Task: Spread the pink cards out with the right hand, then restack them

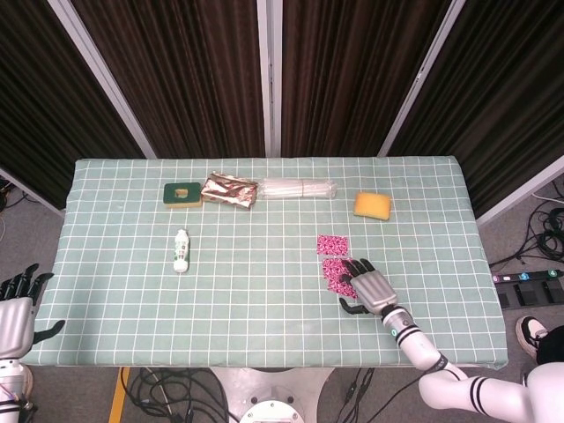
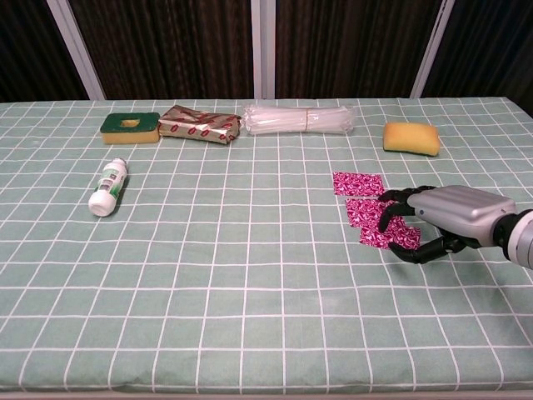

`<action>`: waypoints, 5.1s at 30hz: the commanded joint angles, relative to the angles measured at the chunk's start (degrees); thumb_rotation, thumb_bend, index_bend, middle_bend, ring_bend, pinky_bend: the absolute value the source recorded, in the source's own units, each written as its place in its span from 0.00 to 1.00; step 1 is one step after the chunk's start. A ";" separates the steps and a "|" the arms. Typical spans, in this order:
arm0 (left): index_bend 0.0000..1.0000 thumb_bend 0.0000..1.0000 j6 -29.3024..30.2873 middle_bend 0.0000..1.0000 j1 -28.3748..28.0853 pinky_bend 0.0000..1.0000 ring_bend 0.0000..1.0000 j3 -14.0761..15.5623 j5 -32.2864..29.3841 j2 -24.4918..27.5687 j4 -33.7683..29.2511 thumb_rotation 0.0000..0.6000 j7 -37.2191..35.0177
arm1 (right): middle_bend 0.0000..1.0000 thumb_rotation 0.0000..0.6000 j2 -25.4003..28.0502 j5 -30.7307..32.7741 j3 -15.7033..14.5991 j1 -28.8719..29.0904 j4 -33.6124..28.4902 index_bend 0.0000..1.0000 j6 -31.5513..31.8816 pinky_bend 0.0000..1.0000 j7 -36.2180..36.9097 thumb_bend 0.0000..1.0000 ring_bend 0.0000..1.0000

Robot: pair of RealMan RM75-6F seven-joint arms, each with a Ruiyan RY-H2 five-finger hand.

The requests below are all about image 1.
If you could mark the black trouser leg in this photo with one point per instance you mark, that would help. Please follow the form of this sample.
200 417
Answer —
553 348

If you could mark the white bottle green label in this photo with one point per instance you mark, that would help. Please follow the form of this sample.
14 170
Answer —
181 253

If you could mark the pink patterned square cloth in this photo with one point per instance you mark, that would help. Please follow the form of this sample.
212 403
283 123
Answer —
332 275

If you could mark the black foot pedal board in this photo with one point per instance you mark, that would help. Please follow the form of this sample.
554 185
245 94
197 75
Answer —
529 293

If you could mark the green grid tablecloth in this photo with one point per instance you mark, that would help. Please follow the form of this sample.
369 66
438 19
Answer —
264 317

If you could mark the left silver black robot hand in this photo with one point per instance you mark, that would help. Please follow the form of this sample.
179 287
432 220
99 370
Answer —
15 326

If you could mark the white frame post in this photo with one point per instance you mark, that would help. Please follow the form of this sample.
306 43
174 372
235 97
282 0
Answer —
423 79
520 196
106 83
31 191
269 79

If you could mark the gold red foil package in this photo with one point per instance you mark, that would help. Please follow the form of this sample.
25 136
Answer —
229 192

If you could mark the green yellow sponge with hole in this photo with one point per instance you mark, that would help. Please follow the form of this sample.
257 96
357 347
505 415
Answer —
194 196

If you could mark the yellow floor tape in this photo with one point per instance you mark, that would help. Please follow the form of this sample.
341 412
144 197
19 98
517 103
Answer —
119 396

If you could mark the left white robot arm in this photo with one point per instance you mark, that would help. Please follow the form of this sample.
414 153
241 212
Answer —
9 383

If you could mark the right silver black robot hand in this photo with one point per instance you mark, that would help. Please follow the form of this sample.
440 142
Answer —
372 291

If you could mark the black white sneaker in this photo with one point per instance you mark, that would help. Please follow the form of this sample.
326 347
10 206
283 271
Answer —
529 332

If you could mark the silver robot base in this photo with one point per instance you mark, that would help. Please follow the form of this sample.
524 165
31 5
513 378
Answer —
269 392

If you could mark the white shoe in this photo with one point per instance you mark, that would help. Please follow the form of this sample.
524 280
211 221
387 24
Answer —
28 381

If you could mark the clear bag of white straws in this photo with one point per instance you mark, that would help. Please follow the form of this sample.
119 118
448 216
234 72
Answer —
295 189

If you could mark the dark brown curtain panel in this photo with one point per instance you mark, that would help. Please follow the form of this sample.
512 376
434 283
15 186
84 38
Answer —
506 101
48 97
185 75
352 75

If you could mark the pink patterned packet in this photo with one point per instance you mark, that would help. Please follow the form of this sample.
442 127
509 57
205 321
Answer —
332 245

